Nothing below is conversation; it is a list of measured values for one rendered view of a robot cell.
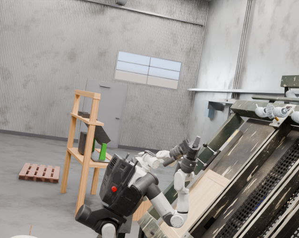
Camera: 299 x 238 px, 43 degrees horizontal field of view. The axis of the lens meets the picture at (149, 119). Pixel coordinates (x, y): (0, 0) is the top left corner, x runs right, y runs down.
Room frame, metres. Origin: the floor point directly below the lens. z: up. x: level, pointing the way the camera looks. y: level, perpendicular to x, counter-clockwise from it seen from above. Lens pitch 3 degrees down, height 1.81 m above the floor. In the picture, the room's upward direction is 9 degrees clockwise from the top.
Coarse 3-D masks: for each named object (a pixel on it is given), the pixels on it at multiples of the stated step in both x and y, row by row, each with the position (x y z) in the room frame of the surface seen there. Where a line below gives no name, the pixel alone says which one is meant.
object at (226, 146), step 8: (232, 136) 2.90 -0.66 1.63; (224, 144) 2.90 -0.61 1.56; (232, 144) 2.89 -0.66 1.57; (224, 152) 2.87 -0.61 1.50; (216, 160) 2.86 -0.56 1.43; (208, 168) 2.84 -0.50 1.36; (200, 176) 2.83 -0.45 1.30; (192, 184) 2.81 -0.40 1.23; (176, 200) 2.81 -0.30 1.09; (160, 224) 2.76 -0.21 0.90
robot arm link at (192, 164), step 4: (192, 144) 2.18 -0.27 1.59; (188, 148) 2.13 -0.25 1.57; (192, 148) 2.12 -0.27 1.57; (196, 148) 2.14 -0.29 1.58; (188, 152) 2.14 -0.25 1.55; (192, 152) 2.11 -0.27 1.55; (196, 152) 2.12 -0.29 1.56; (184, 156) 2.18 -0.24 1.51; (188, 156) 2.14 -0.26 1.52; (192, 156) 2.13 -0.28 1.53; (196, 156) 2.18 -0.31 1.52; (184, 160) 2.16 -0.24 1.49; (188, 160) 2.14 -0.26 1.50; (192, 160) 2.15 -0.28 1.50; (196, 160) 2.18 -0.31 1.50; (184, 164) 2.16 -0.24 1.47; (188, 164) 2.15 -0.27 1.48; (192, 164) 2.15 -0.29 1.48; (196, 164) 2.18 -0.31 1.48
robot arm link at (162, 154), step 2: (158, 152) 2.77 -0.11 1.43; (160, 152) 2.75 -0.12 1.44; (162, 152) 2.73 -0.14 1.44; (164, 152) 2.71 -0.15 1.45; (166, 152) 2.70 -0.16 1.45; (156, 154) 2.77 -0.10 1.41; (158, 154) 2.75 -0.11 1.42; (160, 154) 2.73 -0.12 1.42; (162, 154) 2.70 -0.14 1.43; (164, 154) 2.69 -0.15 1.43; (166, 154) 2.69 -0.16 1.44; (156, 156) 2.74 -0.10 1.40; (158, 156) 2.73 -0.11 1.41; (160, 156) 2.71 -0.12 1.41; (162, 156) 2.69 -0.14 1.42; (164, 156) 2.69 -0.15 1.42; (166, 156) 2.69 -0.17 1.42; (158, 158) 2.74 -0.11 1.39; (160, 158) 2.72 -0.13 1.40; (162, 158) 2.70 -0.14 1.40; (160, 160) 2.79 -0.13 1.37; (162, 160) 2.80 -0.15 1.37; (160, 162) 2.78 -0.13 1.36
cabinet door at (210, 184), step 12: (204, 180) 2.77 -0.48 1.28; (216, 180) 2.64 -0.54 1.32; (228, 180) 2.52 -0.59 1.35; (192, 192) 2.77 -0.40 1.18; (204, 192) 2.65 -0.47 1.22; (216, 192) 2.53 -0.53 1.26; (192, 204) 2.64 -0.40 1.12; (204, 204) 2.53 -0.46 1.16; (192, 216) 2.53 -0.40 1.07; (168, 228) 2.64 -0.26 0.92; (180, 228) 2.53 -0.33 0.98
